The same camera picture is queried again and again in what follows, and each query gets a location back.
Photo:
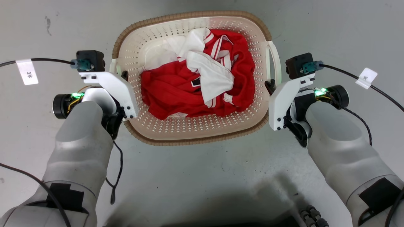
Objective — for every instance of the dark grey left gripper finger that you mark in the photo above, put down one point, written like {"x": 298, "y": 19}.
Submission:
{"x": 125, "y": 75}

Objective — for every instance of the cream plastic laundry basket brown rim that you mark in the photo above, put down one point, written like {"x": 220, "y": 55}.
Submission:
{"x": 164, "y": 130}

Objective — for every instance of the red and white jersey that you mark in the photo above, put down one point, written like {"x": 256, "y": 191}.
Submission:
{"x": 176, "y": 94}

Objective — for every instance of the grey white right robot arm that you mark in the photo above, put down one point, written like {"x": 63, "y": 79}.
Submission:
{"x": 341, "y": 148}

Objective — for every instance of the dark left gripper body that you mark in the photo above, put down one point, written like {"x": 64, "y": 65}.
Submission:
{"x": 115, "y": 124}

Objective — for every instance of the white camera bracket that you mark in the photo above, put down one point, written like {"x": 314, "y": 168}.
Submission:
{"x": 116, "y": 88}
{"x": 282, "y": 101}

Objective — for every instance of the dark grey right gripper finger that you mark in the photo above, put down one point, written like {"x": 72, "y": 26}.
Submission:
{"x": 270, "y": 87}

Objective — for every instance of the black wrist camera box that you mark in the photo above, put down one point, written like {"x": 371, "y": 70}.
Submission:
{"x": 296, "y": 64}
{"x": 93, "y": 58}

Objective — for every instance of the white left camera bracket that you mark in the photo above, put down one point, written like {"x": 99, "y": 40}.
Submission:
{"x": 116, "y": 88}

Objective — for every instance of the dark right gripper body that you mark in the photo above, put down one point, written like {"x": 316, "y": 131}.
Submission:
{"x": 298, "y": 126}

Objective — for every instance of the dark robot base with connectors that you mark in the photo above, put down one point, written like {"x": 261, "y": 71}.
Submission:
{"x": 311, "y": 217}

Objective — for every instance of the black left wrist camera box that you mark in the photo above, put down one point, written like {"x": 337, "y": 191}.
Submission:
{"x": 93, "y": 58}

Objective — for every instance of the white right camera bracket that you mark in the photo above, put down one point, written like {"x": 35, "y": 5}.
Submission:
{"x": 282, "y": 101}

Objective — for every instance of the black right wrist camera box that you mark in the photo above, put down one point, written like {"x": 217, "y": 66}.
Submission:
{"x": 296, "y": 64}

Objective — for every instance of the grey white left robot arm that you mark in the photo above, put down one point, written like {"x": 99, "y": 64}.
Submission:
{"x": 79, "y": 151}

